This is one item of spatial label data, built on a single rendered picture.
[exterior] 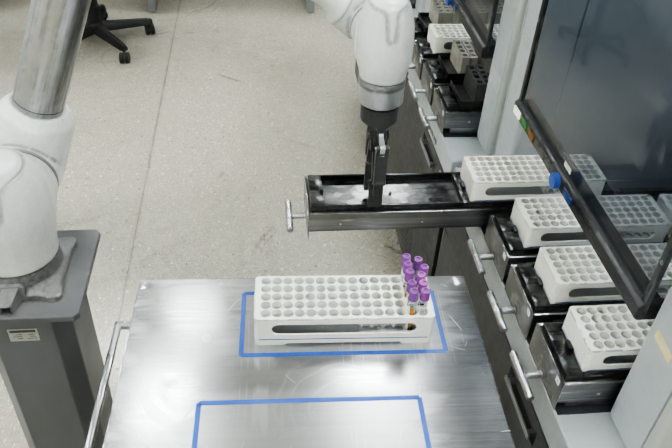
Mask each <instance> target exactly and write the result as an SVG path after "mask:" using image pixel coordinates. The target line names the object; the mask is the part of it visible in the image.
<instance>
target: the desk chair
mask: <svg viewBox="0 0 672 448"><path fill-rule="evenodd" d="M107 18H108V13H107V12H106V7H105V5H104V4H101V5H100V6H99V4H98V3H97V0H91V4H90V8H89V12H88V16H87V20H86V24H85V28H84V32H83V36H82V40H84V39H86V38H88V37H90V36H92V35H94V34H95V35H97V36H98V37H100V38H101V39H103V40H104V41H106V42H107V43H109V44H111V45H112V46H114V47H115V48H117V49H118V50H121V51H123V52H119V62H120V63H124V62H126V63H130V53H129V52H126V50H128V48H127V46H126V44H125V43H124V42H122V41H121V40H120V39H119V38H118V37H116V36H115V35H114V34H113V33H111V32H110V30H118V29H125V28H132V27H139V26H144V27H145V33H146V35H150V33H151V34H155V28H154V24H153V22H152V19H151V18H134V19H117V20H106V19H107ZM82 40H81V41H82Z"/></svg>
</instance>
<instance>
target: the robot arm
mask: <svg viewBox="0 0 672 448"><path fill-rule="evenodd" d="M311 1H313V2H315V3H316V4H318V5H319V6H320V7H322V8H323V10H324V11H325V13H326V17H327V21H328V22H329V23H331V24H332V25H334V26H335V27H336V28H337V29H339V30H340V31H341V32H342V33H343V34H345V35H346V36H347V37H348V38H349V39H353V44H354V54H355V58H356V60H357V64H358V68H359V75H358V100H359V102H360V103H361V108H360V118H361V120H362V122H363V123H365V124H366V125H367V130H366V143H365V151H364V152H365V154H366V158H365V159H366V162H365V173H364V187H363V188H364V190H368V200H367V206H368V207H378V206H382V196H383V186H385V185H386V172H387V161H388V153H389V149H390V147H389V145H387V144H388V139H389V130H387V128H388V127H390V126H392V125H394V124H395V123H396V122H397V120H398V114H399V106H400V105H401V104H402V103H403V101H404V100H403V98H404V91H405V84H406V75H407V71H408V69H409V67H410V64H411V60H412V54H413V47H414V35H415V23H414V15H413V10H412V6H411V3H410V0H311ZM90 4H91V0H31V4H30V9H29V14H28V19H27V24H26V29H25V34H24V39H23V44H22V49H21V54H20V60H19V65H18V70H17V75H16V80H15V85H14V90H13V92H11V93H9V94H7V95H5V96H4V97H2V98H1V99H0V314H1V315H2V316H11V315H13V313H14V311H15V310H16V308H17V307H18V305H19V304H20V302H21V301H46V302H51V303H54V302H58V301H60V300H61V299H62V298H63V296H64V294H63V284H64V281H65V277H66V274H67V270H68V267H69V263H70V260H71V257H72V254H73V252H74V251H75V249H76V248H77V247H78V243H77V239H76V238H74V237H64V238H58V237H57V228H56V223H55V221H56V219H57V192H58V188H59V186H60V184H61V181H62V179H63V176H64V173H65V169H66V166H67V161H68V156H69V153H70V147H71V142H72V137H73V131H74V126H75V118H74V115H73V113H72V111H71V110H70V108H69V107H68V106H67V104H66V101H67V97H68V93H69V89H70V85H71V81H72V77H73V72H74V68H75V64H76V60H77V56H78V52H79V48H80V44H81V40H82V36H83V32H84V28H85V24H86V20H87V16H88V12H89V8H90Z"/></svg>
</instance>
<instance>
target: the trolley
mask: <svg viewBox="0 0 672 448"><path fill-rule="evenodd" d="M426 278H427V282H428V286H429V289H430V295H431V299H432V303H433V308H434V312H435V318H434V323H433V328H432V333H431V338H430V341H429V342H425V343H401V342H400V341H392V342H332V343H287V344H285V345H256V344H255V342H254V294H255V279H256V278H229V279H147V280H140V282H139V286H138V291H137V295H136V300H135V304H134V309H133V313H132V318H131V320H128V321H115V324H114V328H113V333H112V337H111V341H110V345H109V349H108V353H107V357H106V361H105V365H104V369H103V373H102V378H101V382H100V386H99V390H98V394H97V398H96V402H95V406H94V410H93V414H92V418H91V423H90V427H89V431H88V435H87V439H86V443H85V447H84V448H94V443H95V439H96V435H97V431H98V426H99V422H100V418H101V413H102V409H103V405H104V401H105V396H106V392H107V388H108V383H109V379H110V375H111V370H112V366H113V362H114V358H115V353H116V349H117V345H118V340H119V336H120V332H121V330H129V331H128V336H127V340H126V345H125V349H124V354H123V358H122V363H121V368H120V372H119V377H118V381H117V386H116V390H115V395H114V399H113V404H112V408H111V413H110V417H109V422H108V426H107V431H106V435H105V440H104V444H103V448H516V447H515V444H514V440H513V437H512V434H511V431H510V427H509V424H508V421H507V417H506V414H505V411H504V407H503V404H502V401H501V397H500V394H499V391H498V387H497V384H496V381H495V377H494V374H493V371H492V367H491V364H490V361H489V358H488V354H487V351H486V348H485V344H484V341H483V338H482V334H481V331H480V328H479V324H478V321H477V318H476V314H475V311H474V308H473V304H472V301H471V298H470V295H469V291H468V288H467V285H466V281H465V278H464V276H427V277H426Z"/></svg>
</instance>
